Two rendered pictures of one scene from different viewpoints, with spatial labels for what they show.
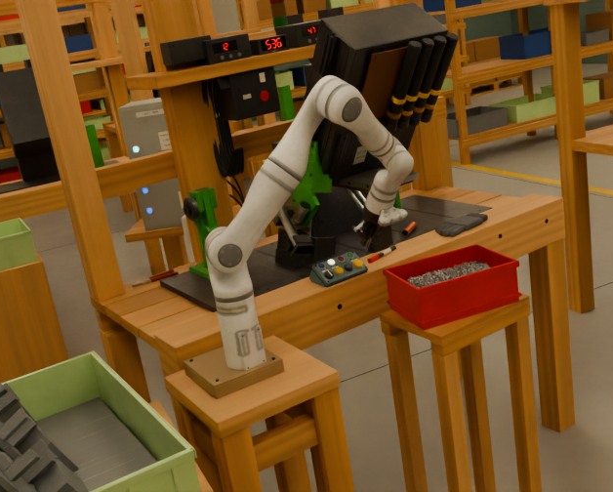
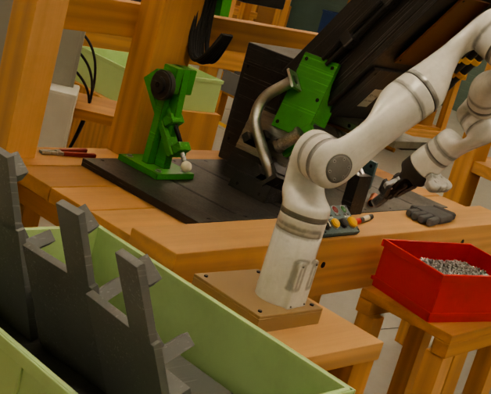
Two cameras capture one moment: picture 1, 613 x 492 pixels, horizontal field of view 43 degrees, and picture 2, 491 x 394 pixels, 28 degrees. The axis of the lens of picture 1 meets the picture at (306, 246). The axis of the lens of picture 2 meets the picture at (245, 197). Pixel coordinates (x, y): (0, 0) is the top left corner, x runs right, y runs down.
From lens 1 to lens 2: 93 cm
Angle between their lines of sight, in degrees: 20
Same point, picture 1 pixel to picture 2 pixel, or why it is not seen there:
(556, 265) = not seen: hidden behind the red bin
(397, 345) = (371, 329)
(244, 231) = (364, 147)
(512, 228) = (473, 238)
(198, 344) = (198, 257)
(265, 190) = (403, 109)
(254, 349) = (302, 288)
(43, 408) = not seen: hidden behind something
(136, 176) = (93, 16)
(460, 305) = (467, 306)
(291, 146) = (443, 70)
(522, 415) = not seen: outside the picture
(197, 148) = (177, 14)
